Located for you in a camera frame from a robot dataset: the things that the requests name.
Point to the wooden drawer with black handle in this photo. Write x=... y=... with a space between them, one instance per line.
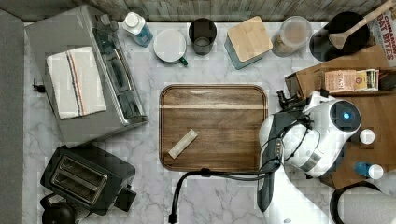
x=302 y=83

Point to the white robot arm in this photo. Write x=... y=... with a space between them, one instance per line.
x=309 y=136

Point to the wooden drawer cabinet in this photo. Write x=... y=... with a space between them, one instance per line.
x=374 y=116

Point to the small wooden block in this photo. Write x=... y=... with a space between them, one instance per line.
x=177 y=149

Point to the wooden cutting board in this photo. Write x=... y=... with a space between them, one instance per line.
x=227 y=119

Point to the dark grey cup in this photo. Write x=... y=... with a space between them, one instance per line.
x=202 y=34

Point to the teal box with wooden lid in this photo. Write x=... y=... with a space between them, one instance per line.
x=247 y=42

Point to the blue soap bottle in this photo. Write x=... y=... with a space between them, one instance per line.
x=137 y=28

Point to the silver toaster oven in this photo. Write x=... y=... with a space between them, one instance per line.
x=87 y=26

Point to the clear plastic jar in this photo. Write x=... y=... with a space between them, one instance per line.
x=293 y=34

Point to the black two-slot toaster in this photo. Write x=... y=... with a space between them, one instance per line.
x=90 y=177

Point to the white striped dish towel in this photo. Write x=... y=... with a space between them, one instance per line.
x=76 y=83

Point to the Stash tea box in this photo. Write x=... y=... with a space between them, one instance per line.
x=339 y=80

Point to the wooden spoon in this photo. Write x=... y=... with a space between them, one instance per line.
x=339 y=40

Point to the black utensil holder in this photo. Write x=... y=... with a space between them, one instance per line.
x=323 y=50

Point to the blue bottle with white cap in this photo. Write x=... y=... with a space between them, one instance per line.
x=370 y=170

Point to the paper towel roll holder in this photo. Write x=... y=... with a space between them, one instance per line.
x=362 y=203

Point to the cinnamon oat bites box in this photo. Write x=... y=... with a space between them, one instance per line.
x=383 y=28

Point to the white mug with green handle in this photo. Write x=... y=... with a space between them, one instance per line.
x=170 y=46

